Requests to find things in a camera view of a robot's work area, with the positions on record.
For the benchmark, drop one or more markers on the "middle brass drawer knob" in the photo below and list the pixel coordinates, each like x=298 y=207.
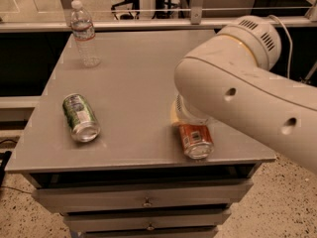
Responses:
x=150 y=228

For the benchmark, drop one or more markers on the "metal railing frame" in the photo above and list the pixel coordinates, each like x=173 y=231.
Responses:
x=22 y=16

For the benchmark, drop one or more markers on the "grey drawer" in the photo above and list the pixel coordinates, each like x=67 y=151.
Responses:
x=141 y=220
x=123 y=197

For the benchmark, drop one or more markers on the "top brass drawer knob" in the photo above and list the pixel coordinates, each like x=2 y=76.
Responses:
x=147 y=203

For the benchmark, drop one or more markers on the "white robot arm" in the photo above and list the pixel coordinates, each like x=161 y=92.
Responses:
x=228 y=78

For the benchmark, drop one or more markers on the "green soda can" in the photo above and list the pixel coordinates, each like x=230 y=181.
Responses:
x=82 y=123

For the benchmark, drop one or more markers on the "brass drawer knob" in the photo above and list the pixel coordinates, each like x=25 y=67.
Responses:
x=150 y=228
x=147 y=203

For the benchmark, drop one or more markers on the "black office chair base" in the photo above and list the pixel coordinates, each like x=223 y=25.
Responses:
x=126 y=10

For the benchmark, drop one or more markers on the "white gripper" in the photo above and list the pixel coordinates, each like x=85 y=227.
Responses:
x=188 y=112

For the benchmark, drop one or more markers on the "grey drawer cabinet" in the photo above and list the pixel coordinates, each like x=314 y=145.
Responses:
x=130 y=93

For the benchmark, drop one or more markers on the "clear plastic water bottle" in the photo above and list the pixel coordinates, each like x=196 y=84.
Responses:
x=84 y=34

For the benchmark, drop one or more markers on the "middle grey drawer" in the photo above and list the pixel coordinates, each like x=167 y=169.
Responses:
x=141 y=220

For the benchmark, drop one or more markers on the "orange soda can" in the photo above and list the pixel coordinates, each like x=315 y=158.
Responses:
x=196 y=141

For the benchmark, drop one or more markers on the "top grey drawer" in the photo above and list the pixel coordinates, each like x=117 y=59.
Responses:
x=123 y=197

